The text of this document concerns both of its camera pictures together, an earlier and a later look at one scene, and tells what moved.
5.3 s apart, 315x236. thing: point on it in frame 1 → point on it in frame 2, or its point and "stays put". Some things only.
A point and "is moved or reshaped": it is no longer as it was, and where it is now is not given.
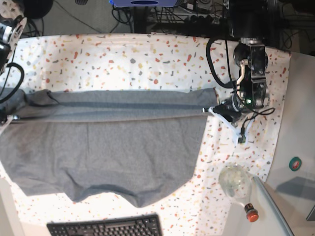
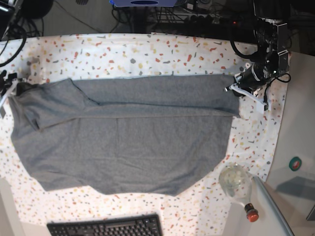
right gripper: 230,108 → 252,76
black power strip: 208,20 stays put
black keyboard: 148,224 stays put
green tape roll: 295,163 stays put
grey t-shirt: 137,143 is moved or reshaped
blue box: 142,3 stays put
